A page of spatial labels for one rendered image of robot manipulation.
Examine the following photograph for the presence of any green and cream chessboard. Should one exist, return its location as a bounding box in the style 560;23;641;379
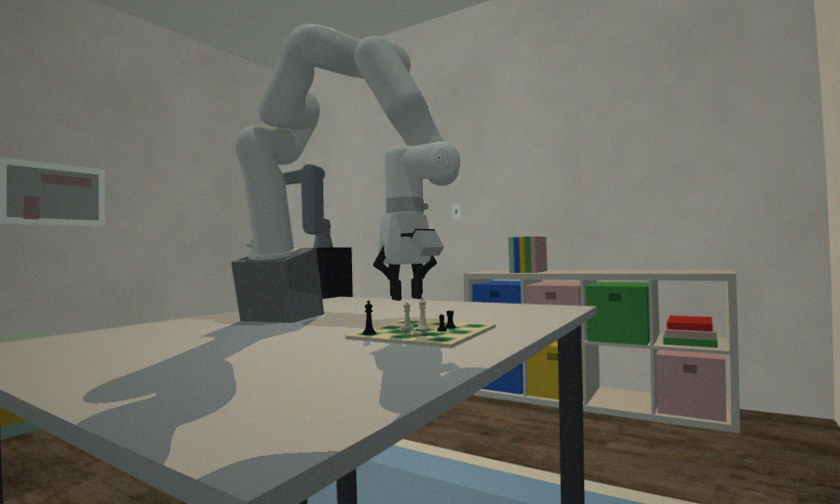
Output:
345;320;495;347

